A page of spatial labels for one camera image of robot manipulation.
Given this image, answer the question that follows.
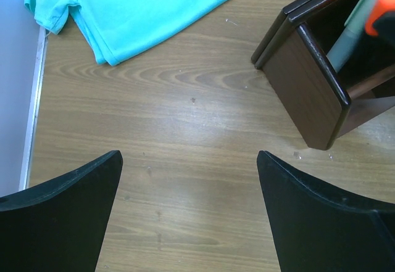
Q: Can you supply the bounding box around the pale mint highlighter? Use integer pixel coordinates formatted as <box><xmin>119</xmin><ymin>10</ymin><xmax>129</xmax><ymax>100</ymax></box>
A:
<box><xmin>327</xmin><ymin>0</ymin><xmax>377</xmax><ymax>72</ymax></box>

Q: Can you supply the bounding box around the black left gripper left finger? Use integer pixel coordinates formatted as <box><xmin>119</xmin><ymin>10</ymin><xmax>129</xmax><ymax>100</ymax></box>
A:
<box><xmin>1</xmin><ymin>150</ymin><xmax>123</xmax><ymax>271</ymax></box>

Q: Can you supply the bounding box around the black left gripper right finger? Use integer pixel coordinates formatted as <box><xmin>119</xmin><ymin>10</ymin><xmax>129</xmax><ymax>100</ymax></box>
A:
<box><xmin>257</xmin><ymin>150</ymin><xmax>394</xmax><ymax>271</ymax></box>

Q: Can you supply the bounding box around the orange black highlighter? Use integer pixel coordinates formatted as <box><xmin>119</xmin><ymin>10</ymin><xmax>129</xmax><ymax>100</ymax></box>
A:
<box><xmin>365</xmin><ymin>0</ymin><xmax>394</xmax><ymax>44</ymax></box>

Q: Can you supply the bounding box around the turquoise t-shirt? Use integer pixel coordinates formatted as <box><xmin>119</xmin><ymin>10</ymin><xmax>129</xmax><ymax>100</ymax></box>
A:
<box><xmin>24</xmin><ymin>0</ymin><xmax>228</xmax><ymax>66</ymax></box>

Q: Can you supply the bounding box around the dark wooden desk organizer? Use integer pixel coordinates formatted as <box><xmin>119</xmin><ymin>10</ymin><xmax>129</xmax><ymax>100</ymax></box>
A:
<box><xmin>251</xmin><ymin>0</ymin><xmax>394</xmax><ymax>150</ymax></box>

